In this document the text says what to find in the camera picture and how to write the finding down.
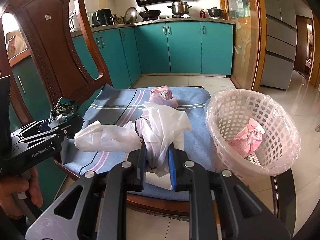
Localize striped white paper cup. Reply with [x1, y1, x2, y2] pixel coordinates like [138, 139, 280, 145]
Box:
[145, 172, 172, 191]

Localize person's left hand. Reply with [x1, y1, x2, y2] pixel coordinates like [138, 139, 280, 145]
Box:
[0, 167, 43, 219]

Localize dark wooden chair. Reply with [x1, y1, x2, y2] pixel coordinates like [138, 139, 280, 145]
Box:
[1, 0, 189, 217]

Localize white dish rack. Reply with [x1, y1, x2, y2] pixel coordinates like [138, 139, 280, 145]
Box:
[68, 10, 80, 31]

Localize black air fryer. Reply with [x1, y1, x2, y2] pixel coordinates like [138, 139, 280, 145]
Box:
[92, 8, 114, 27]

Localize red small bottle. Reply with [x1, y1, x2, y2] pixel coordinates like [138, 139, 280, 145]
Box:
[200, 8, 206, 18]

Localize dark green snack wrapper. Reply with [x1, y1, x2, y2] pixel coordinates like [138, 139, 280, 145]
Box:
[48, 98, 80, 128]

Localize steel pot lid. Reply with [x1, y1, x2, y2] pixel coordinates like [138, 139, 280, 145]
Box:
[124, 7, 138, 24]

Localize small pink wrapped bag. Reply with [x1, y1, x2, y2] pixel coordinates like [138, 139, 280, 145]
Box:
[149, 86, 178, 108]

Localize glass sliding door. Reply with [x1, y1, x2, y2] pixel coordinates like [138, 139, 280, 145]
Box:
[220, 0, 267, 91]

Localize black casserole pot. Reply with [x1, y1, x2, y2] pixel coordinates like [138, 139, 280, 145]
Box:
[207, 7, 223, 18]

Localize black wok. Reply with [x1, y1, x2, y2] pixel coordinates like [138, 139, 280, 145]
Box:
[139, 6, 161, 21]

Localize blue striped seat cloth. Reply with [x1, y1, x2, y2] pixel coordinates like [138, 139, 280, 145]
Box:
[61, 85, 214, 201]

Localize white plastic trash basket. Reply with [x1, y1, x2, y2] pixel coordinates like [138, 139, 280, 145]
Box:
[205, 88, 301, 181]

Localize steel stock pot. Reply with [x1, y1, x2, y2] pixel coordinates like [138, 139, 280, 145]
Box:
[167, 0, 191, 16]

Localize pink plastic bag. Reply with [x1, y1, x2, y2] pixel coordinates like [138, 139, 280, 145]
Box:
[228, 118, 265, 158]

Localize silver refrigerator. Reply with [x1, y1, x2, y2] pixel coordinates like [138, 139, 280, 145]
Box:
[260, 0, 297, 90]

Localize white plastic bag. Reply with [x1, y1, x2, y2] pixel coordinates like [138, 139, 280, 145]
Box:
[74, 102, 192, 178]

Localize teal kitchen cabinets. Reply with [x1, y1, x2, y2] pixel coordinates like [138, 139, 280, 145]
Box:
[7, 21, 234, 210]

